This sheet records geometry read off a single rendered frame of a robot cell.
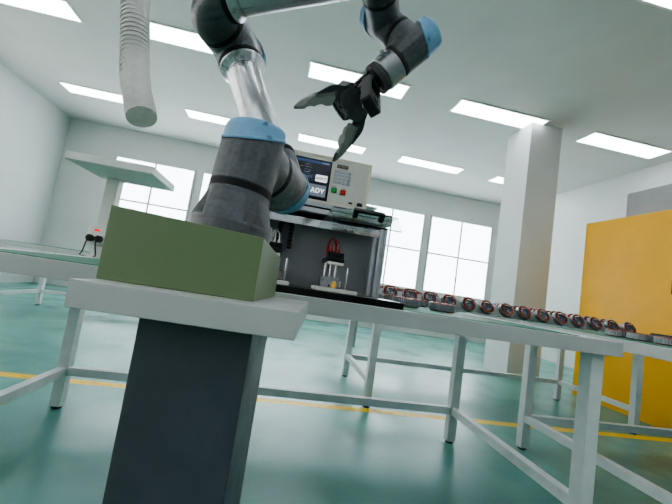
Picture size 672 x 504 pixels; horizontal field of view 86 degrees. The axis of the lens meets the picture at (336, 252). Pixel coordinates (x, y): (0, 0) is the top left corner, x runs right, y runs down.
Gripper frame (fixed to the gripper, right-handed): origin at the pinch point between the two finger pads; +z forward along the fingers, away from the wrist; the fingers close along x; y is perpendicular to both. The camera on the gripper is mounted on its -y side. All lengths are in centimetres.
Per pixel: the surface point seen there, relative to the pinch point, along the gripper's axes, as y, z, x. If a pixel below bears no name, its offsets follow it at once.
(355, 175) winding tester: 58, -11, -43
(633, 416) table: 16, -73, -339
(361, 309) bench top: 0, 19, -49
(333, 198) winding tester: 54, 3, -43
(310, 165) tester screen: 63, 1, -29
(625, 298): 99, -165, -364
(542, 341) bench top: -18, -18, -95
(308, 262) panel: 53, 29, -58
